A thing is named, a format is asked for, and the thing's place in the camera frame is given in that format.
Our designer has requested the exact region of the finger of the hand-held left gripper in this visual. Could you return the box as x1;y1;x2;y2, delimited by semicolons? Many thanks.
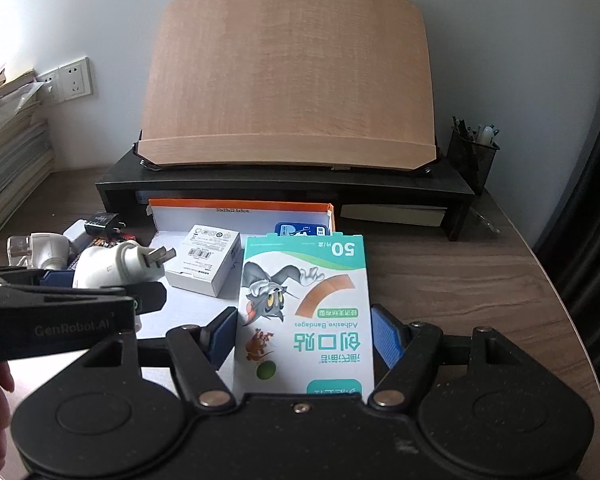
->
0;266;77;289
122;281;167;315

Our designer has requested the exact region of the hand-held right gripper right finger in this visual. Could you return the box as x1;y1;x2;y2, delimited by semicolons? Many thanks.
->
366;304;528;409

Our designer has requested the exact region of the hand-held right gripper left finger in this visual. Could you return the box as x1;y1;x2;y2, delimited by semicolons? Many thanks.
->
82;306;239;409

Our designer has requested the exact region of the white elbow plug adapter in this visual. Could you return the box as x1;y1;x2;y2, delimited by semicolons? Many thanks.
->
6;232;72;272

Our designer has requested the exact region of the white round plug adapter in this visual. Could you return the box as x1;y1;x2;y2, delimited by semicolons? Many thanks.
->
72;240;177;291

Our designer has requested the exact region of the cartoon print bandage box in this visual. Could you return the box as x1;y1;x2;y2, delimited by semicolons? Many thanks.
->
232;232;376;395

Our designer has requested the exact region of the white orange cardboard box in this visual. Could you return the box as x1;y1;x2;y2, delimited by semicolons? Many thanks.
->
135;198;337;396

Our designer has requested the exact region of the colourful card box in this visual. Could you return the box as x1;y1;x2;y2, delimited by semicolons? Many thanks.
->
80;232;137;251

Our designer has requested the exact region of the black charger plug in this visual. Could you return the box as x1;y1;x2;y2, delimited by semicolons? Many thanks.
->
84;211;127;237

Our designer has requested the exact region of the small white product box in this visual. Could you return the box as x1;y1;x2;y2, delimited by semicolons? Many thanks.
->
165;224;242;297

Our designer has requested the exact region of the stack of books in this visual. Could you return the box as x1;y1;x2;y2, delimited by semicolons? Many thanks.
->
0;67;53;247

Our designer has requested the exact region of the blue tissue pack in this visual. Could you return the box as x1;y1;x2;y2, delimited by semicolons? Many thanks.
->
274;221;331;237

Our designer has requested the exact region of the clear pen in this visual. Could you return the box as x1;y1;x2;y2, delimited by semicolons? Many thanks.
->
472;207;502;235

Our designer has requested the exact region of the black desk riser shelf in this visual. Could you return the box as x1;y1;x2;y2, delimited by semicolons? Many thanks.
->
96;150;476;242

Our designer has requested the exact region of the black mesh pen holder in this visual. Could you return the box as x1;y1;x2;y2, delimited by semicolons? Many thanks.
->
447;126;501;195

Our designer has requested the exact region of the wooden tilted reading board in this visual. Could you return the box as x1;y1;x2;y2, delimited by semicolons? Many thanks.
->
136;0;438;170

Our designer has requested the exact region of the white wall socket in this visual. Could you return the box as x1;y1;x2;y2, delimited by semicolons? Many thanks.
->
57;57;94;99
35;71;63;104

